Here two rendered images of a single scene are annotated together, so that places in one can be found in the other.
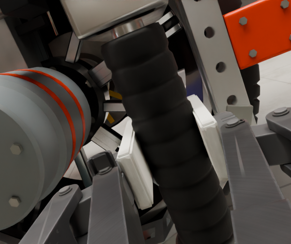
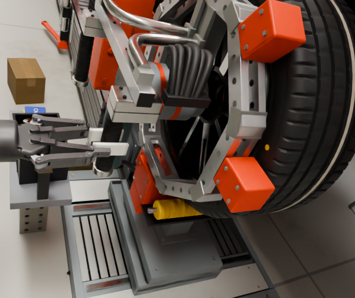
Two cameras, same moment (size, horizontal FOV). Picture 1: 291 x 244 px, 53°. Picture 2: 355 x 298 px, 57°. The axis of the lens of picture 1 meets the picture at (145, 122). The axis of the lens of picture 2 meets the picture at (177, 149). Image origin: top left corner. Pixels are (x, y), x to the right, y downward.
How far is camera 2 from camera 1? 0.61 m
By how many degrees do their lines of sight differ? 49
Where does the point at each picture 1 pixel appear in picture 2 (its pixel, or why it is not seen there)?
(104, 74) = (226, 110)
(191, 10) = (222, 138)
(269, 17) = (231, 182)
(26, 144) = not seen: hidden behind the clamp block
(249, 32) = (224, 174)
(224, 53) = (215, 167)
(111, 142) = (205, 134)
